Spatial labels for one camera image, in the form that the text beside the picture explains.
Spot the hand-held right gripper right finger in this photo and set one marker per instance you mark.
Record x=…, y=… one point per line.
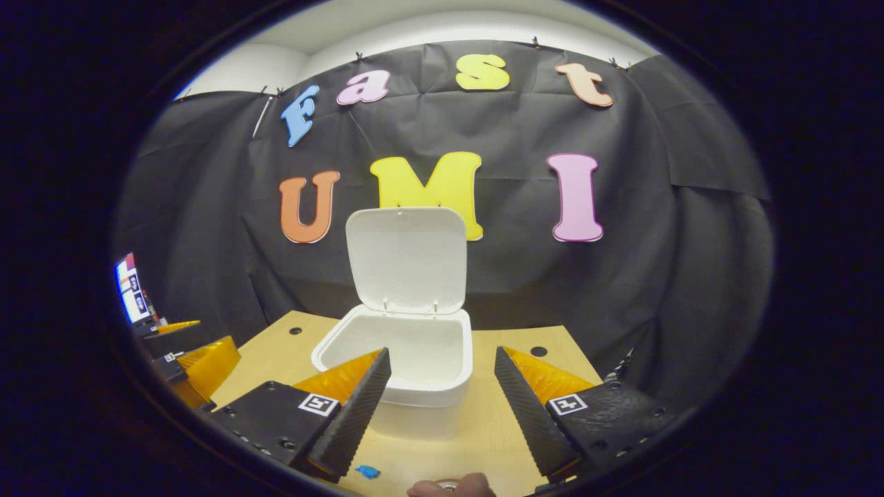
x=528, y=417

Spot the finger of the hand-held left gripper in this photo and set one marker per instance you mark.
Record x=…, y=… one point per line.
x=207, y=366
x=155, y=329

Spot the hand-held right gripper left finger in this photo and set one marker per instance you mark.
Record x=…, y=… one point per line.
x=356, y=421

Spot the blue paper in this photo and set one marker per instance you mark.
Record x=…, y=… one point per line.
x=367, y=472

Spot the white desktop garbage bin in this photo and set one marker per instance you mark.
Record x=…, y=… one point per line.
x=407, y=262

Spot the wooden desktop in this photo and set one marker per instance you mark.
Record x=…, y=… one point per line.
x=483, y=428

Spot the computer monitor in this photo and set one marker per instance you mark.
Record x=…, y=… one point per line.
x=130, y=290

